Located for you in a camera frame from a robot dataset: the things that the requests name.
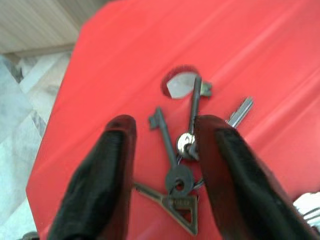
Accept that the dark key bunch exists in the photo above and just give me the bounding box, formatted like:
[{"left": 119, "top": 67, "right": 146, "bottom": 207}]
[{"left": 133, "top": 74, "right": 214, "bottom": 236}]

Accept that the light wooden cabinet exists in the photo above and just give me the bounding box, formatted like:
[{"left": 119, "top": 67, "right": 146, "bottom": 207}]
[{"left": 0, "top": 0, "right": 97, "bottom": 57}]

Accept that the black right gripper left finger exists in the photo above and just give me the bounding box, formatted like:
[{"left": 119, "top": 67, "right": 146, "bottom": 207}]
[{"left": 47, "top": 114, "right": 138, "bottom": 240}]

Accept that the red plastic stool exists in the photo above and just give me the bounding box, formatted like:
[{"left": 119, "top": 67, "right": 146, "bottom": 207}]
[{"left": 24, "top": 0, "right": 320, "bottom": 240}]

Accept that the single silver key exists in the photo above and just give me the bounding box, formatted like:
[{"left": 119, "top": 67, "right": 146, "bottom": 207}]
[{"left": 225, "top": 95, "right": 255, "bottom": 130}]

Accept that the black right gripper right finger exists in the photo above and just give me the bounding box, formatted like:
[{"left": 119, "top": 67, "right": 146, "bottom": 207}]
[{"left": 193, "top": 114, "right": 318, "bottom": 240}]

